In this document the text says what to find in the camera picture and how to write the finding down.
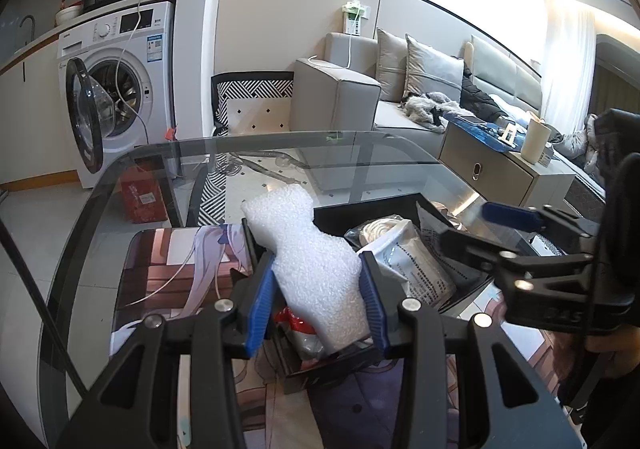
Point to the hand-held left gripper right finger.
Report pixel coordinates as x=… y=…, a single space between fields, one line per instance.
x=377 y=309

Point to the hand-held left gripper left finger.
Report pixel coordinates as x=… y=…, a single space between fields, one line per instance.
x=260 y=304

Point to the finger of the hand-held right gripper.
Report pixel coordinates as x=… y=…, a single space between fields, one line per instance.
x=510 y=216
x=465 y=244

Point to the grey printed packet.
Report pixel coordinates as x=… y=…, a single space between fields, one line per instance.
x=432 y=229

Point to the red and white packet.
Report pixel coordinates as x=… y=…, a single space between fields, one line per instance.
x=295 y=324

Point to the white face mask packet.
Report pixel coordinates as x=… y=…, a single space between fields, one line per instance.
x=415 y=269

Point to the white foam piece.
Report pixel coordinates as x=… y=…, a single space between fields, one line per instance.
x=310 y=269

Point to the black storage box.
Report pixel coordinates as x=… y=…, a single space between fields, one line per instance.
x=330 y=374

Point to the person's right hand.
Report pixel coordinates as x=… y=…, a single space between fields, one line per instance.
x=617 y=351

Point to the beige coffee table cabinet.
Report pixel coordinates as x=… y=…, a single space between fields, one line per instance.
x=500 y=171

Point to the white cylinder cup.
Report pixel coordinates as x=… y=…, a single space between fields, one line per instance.
x=535 y=141

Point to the printed table mat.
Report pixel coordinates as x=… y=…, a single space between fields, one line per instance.
x=165 y=274

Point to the black jacket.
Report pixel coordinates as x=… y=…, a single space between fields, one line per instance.
x=480 y=96

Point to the grey furry garment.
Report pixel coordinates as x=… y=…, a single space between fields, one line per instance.
x=425 y=106

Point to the red box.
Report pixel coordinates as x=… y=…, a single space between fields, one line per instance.
x=142 y=194

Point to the grey pillow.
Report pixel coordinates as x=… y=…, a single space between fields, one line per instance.
x=432 y=71

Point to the beige pillow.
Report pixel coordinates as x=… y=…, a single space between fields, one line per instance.
x=390 y=59

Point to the grey sofa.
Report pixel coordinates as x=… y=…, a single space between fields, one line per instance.
x=330 y=99

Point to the black patterned chair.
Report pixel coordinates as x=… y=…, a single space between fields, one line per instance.
x=250 y=91

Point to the white washing machine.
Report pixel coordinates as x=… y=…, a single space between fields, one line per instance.
x=145 y=54

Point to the white bowl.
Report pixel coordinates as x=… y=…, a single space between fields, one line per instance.
x=67 y=15

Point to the kitchen faucet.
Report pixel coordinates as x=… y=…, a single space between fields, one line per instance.
x=27 y=24

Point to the small white frame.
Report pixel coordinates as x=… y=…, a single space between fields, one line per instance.
x=508 y=134

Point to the wall socket with plugs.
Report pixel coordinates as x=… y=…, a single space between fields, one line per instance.
x=355 y=16

